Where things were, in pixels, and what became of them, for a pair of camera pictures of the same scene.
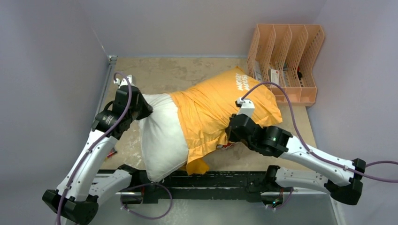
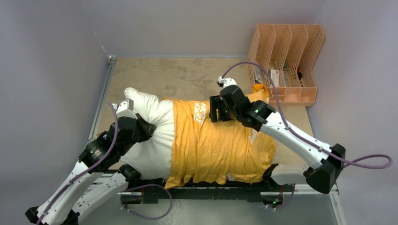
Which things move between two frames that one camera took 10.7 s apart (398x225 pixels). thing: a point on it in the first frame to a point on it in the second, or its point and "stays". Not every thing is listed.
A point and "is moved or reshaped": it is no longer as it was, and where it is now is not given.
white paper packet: (258, 73) stays
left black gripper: (147, 108) to (147, 128)
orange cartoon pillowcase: (204, 109) is moved or reshaped
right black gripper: (231, 136) to (218, 102)
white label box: (273, 76) stays
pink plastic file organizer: (285, 55) stays
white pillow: (164, 143) is moved or reshaped
